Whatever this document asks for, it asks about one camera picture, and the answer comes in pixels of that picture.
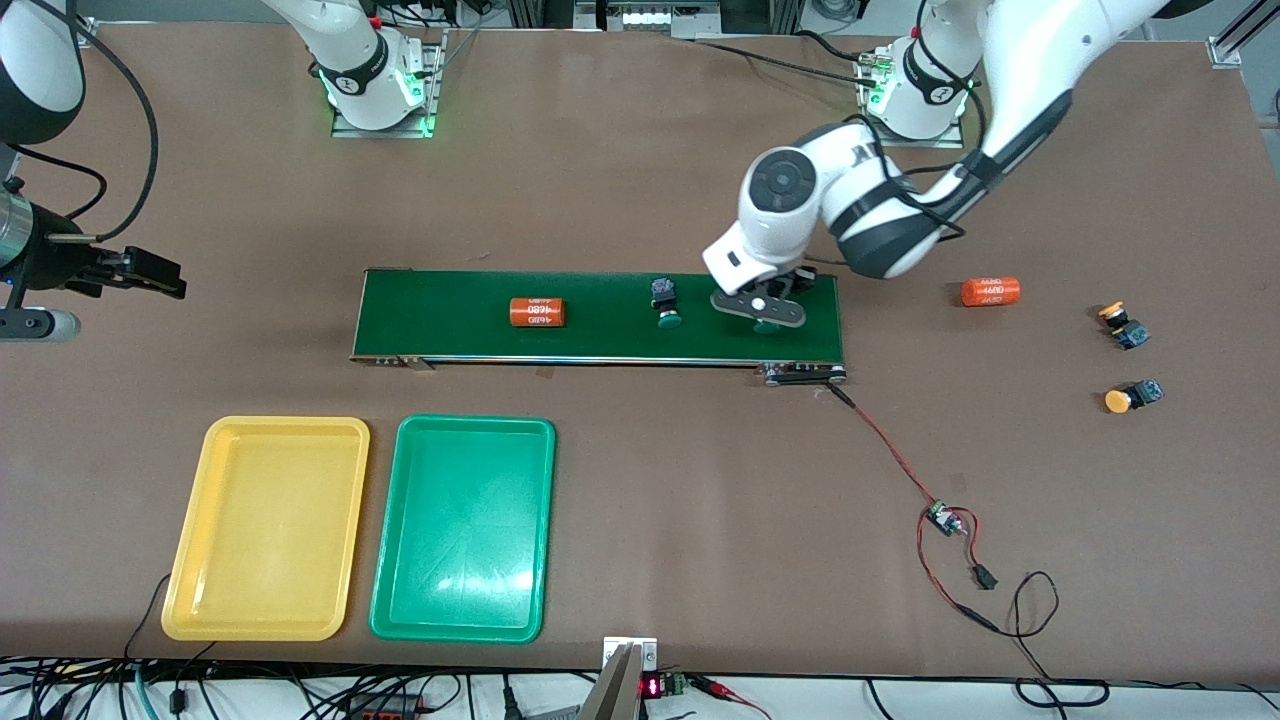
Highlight green plastic tray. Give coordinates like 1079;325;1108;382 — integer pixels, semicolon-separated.
369;414;557;644

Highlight yellow plastic tray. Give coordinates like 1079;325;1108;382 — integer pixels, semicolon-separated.
161;416;371;642

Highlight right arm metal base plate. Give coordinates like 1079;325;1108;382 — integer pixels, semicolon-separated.
330;28;448;140

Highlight red black conveyor wire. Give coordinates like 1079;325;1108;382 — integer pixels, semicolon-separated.
826;383;946;513

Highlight yellow mushroom push button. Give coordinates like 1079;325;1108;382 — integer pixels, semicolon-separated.
1104;379;1165;415
1097;301;1151;351

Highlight thin black table cable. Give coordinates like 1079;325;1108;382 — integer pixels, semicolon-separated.
122;572;219;669

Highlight orange cylinder white print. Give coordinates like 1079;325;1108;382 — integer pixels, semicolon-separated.
509;297;568;329
961;277;1022;308

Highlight red clip lead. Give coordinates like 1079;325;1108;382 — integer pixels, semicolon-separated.
690;674;773;720

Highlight red wire black connector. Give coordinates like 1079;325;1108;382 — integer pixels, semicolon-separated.
955;508;1001;591

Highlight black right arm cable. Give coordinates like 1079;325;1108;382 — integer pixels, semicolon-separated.
5;0;161;246

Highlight black looped power cable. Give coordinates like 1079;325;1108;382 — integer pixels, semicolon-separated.
917;515;1111;711

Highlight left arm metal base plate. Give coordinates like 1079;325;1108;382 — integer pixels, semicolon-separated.
855;45;967;150

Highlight grey metal camera stand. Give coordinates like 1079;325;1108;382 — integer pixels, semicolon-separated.
578;635;661;720

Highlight aluminium frame white connectors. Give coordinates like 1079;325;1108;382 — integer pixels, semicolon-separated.
575;0;721;39

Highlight green belt conveyor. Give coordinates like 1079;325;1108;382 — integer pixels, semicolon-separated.
350;267;849;388

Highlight black cable to base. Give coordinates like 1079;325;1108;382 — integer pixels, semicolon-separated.
690;30;883;89

